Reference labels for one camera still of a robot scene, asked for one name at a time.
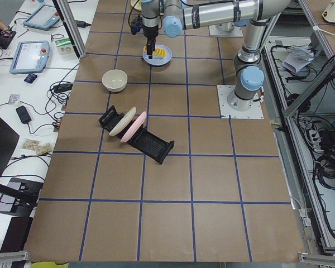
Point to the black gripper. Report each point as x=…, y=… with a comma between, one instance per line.
x=151, y=32

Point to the blue plate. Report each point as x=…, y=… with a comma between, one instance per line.
x=157, y=61

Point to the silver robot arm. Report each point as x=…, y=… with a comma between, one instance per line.
x=258, y=17

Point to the cream plate in rack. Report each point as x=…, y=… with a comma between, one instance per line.
x=122, y=124

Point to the pink plate in rack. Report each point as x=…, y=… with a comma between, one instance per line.
x=134, y=127

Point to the beige ceramic bowl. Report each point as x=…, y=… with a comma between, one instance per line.
x=115, y=80

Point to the green white small box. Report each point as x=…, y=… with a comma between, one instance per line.
x=64, y=46

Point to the black dish rack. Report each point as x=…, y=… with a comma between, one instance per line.
x=143, y=140

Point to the upper teach pendant tablet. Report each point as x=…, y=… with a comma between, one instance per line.
x=44, y=18

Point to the teach pendant tablet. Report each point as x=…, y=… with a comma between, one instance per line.
x=30, y=57
x=44, y=18

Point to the lower teach pendant tablet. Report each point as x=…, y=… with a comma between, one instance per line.
x=30, y=57

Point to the black power adapter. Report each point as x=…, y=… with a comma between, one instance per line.
x=23, y=114

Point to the crumpled paper sheets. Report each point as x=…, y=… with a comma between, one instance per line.
x=298, y=58

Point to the bag of wooden pieces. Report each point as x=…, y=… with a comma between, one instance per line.
x=34, y=145

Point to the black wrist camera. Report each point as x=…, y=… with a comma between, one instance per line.
x=136, y=25

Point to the aluminium frame post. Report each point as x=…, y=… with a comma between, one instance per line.
x=68, y=20

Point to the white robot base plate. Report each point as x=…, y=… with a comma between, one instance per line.
x=231, y=107

